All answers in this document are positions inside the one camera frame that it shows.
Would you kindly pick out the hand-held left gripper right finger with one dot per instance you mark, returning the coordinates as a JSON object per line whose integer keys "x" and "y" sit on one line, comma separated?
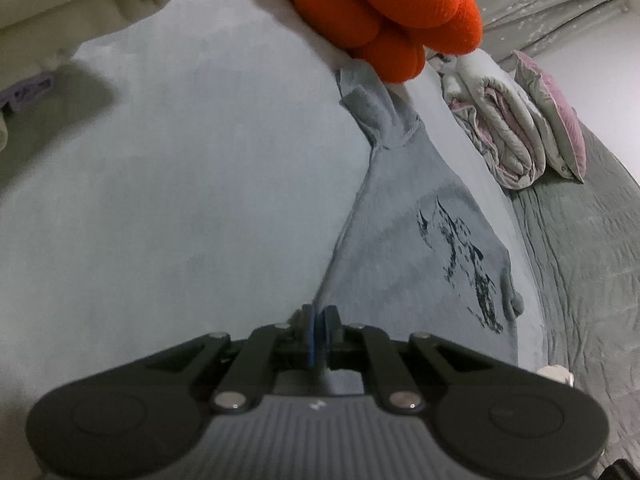
{"x": 330, "y": 332}

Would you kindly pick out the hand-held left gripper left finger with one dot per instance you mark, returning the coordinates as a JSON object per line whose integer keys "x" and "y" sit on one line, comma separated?
{"x": 310, "y": 340}

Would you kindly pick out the grey knitted sweater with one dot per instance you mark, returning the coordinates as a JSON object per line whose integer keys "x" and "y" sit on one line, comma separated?
{"x": 415, "y": 260}

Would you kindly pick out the folded cream clothes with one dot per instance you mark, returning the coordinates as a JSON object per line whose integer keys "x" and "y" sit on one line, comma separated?
{"x": 75, "y": 0}

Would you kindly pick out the small white object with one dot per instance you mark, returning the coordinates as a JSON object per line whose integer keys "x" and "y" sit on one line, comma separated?
{"x": 556, "y": 374}

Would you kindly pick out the light grey bed sheet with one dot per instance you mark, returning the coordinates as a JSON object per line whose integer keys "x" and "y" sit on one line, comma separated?
{"x": 175, "y": 210}

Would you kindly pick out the grey quilted bedspread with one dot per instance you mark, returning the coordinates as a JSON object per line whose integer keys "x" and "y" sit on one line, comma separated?
{"x": 590, "y": 285}

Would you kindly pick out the folded grey pink quilt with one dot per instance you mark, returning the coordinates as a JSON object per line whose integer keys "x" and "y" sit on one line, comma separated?
{"x": 500, "y": 125}

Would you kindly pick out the grey pink pillow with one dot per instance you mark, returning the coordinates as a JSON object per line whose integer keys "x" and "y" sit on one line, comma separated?
{"x": 560, "y": 115}

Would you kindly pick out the orange pumpkin plush cushion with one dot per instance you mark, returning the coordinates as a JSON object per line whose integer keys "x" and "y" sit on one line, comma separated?
{"x": 390, "y": 0}

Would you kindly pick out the lavender folded garment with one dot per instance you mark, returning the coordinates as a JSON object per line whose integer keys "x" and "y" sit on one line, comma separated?
{"x": 25, "y": 91}

